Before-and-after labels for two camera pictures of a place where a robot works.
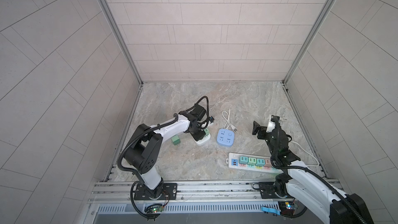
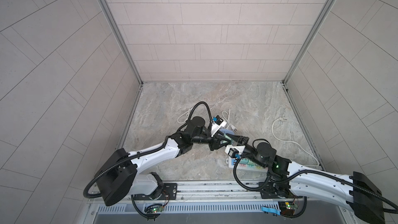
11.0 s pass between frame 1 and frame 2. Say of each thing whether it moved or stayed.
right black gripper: moved
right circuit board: stayed
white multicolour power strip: stayed
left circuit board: stayed
